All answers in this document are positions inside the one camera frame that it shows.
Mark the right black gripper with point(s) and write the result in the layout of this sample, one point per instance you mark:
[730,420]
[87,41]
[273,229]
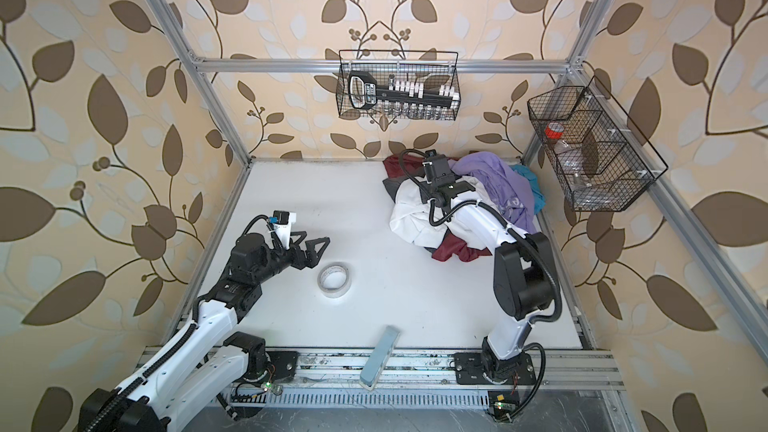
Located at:
[427,195]

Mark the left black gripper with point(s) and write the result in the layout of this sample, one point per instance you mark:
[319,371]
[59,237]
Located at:
[312,259]

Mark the white cloth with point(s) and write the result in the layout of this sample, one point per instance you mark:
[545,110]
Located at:
[473,223]

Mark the purple cloth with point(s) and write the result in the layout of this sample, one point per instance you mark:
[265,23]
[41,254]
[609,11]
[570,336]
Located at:
[510,192]

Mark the teal cloth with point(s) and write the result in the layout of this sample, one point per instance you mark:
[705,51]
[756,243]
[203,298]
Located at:
[531,177]

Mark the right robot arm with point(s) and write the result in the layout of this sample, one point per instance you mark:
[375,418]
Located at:
[525,283]

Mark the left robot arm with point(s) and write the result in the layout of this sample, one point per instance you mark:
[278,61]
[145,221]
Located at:
[209,353]

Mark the black cloth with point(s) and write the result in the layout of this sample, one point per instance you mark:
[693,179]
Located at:
[392,185]

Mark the maroon cloth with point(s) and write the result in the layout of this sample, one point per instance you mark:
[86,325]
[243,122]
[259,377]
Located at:
[459,249]

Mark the roll of clear tape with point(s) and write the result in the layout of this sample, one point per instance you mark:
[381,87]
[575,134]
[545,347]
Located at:
[334,281]

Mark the black white tool in basket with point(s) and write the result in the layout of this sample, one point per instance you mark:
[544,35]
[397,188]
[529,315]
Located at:
[364,92]

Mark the clear bottle red cap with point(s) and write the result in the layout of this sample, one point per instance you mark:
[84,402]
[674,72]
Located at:
[575,163]

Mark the grey sponge block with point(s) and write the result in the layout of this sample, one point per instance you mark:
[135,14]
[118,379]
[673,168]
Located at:
[378,358]

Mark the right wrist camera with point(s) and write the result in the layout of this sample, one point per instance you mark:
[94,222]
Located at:
[436,166]

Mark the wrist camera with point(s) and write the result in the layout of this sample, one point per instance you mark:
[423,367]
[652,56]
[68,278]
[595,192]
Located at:
[282,221]
[436,166]

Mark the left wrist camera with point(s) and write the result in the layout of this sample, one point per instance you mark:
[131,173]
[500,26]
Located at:
[282,221]

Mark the back wire basket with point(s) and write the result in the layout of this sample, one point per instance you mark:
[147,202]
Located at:
[434,67]

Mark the wire basket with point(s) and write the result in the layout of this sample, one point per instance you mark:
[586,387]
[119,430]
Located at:
[628,162]
[434,67]

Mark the aluminium frame rail base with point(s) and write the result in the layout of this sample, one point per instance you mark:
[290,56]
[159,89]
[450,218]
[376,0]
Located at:
[574,389]

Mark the right wire basket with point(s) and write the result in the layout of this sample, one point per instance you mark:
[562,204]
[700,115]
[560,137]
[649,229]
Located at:
[628,162]

